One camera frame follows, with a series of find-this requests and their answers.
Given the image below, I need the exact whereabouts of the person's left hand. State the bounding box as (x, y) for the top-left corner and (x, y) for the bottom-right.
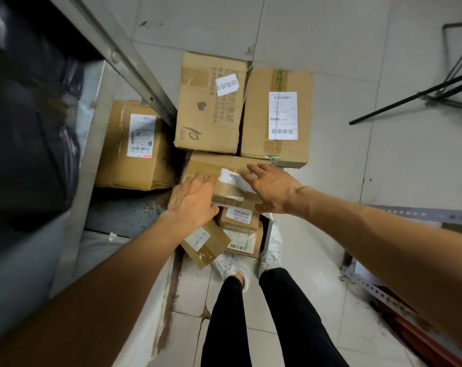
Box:
(168, 175), (219, 230)

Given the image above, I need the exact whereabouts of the person's right hand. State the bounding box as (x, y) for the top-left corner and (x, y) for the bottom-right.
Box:
(241, 164), (303, 215)

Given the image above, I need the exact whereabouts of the small taped cardboard parcel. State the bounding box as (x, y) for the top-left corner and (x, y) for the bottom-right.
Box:
(181, 150), (272, 211)

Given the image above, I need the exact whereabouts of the cardboard box with black handwriting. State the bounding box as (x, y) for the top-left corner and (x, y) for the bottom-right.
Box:
(222, 221), (264, 258)

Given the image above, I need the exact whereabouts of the cardboard box green printed tape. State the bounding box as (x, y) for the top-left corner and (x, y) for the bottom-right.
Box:
(240, 66), (314, 169)

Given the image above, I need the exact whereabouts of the cardboard box black swirl logo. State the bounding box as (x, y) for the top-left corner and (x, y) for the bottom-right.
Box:
(174, 52), (249, 154)

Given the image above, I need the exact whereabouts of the person's left forearm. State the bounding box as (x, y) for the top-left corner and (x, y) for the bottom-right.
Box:
(0, 212), (197, 367)

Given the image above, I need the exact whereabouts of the person's right forearm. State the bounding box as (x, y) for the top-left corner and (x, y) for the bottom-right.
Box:
(292, 187), (462, 356)

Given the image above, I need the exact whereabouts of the labelled cardboard box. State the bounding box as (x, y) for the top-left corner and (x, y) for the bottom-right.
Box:
(95, 99), (178, 192)

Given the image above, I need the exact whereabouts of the person's left leg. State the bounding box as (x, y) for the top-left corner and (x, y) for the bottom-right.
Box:
(201, 277), (253, 367)

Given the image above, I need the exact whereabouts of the person's leg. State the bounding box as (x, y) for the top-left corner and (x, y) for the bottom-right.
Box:
(201, 277), (253, 367)
(258, 268), (350, 367)

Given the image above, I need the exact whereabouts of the person's right leg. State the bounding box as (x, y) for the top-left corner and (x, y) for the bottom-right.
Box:
(258, 268), (350, 367)

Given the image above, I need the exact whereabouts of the grey metal shelf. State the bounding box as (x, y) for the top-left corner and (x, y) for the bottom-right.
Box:
(0, 0), (178, 367)

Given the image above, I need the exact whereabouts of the black plastic bag parcel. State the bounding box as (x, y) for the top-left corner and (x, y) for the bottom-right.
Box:
(0, 0), (85, 233)

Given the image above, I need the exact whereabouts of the white right shoe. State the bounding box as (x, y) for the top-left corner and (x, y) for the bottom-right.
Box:
(258, 225), (283, 278)

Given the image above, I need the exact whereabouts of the white shoe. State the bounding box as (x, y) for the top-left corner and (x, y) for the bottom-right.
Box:
(212, 252), (251, 293)
(258, 225), (283, 278)

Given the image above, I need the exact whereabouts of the white left shoe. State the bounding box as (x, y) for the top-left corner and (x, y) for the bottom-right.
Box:
(212, 252), (251, 293)

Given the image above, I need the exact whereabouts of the low grey metal rack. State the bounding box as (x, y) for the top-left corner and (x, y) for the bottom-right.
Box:
(339, 204), (462, 314)

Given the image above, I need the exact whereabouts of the black light stand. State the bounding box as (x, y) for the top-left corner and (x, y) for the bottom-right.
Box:
(348, 20), (462, 126)

